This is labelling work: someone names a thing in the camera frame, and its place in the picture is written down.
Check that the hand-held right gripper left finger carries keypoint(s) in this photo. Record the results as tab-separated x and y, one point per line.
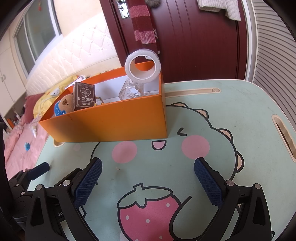
89	183

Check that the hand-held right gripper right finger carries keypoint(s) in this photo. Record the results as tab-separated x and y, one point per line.
208	183

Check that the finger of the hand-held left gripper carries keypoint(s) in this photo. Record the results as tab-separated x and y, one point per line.
39	170

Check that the orange cardboard box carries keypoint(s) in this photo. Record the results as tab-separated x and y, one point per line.
115	120

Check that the brown bear plush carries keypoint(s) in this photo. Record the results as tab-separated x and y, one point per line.
66	102

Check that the brown card box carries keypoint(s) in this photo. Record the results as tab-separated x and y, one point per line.
84	96

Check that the clear plastic bottle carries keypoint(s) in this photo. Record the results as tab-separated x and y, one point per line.
129	89

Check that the white tape roll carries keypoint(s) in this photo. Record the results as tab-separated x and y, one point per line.
148	80

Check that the cartoon printed green desktop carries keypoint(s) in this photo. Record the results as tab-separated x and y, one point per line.
161	162

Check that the small blue toy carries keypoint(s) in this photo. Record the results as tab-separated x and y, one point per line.
27	146

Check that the pink blanket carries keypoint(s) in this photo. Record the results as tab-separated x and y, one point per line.
20	150

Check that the red pillow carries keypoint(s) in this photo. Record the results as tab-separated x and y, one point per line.
30	109

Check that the yellow pillow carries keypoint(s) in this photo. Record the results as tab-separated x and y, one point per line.
48	95

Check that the white cabinet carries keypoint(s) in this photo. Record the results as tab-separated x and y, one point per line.
7	81

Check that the cream tufted headboard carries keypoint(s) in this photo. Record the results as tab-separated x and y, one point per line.
76	53

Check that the dark red door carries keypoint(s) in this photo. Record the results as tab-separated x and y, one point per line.
196	46

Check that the window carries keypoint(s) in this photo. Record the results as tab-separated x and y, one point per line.
34	30

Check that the white slatted shutter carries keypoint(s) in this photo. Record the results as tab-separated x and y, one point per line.
272	58

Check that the red white striped scarf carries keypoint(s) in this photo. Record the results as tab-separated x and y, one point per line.
143	23

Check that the white towel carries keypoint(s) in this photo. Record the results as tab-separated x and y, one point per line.
231	9

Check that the grey fur pompom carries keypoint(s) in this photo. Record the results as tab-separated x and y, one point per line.
153	2

